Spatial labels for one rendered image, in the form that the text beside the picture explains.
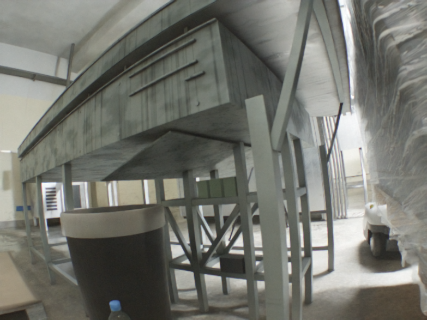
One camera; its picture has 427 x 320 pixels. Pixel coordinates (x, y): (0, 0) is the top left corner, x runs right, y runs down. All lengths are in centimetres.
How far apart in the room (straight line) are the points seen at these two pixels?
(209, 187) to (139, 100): 53
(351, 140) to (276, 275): 303
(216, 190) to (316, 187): 226
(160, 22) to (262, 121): 42
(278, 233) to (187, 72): 41
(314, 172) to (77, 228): 281
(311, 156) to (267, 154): 270
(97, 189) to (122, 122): 605
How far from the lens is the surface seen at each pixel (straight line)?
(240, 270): 101
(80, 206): 534
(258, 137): 45
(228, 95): 49
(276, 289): 49
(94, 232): 75
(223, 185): 97
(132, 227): 74
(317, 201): 314
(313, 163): 312
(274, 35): 75
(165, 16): 70
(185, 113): 54
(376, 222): 168
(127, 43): 80
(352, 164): 868
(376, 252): 173
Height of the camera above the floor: 64
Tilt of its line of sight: 6 degrees up
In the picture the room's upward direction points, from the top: 6 degrees counter-clockwise
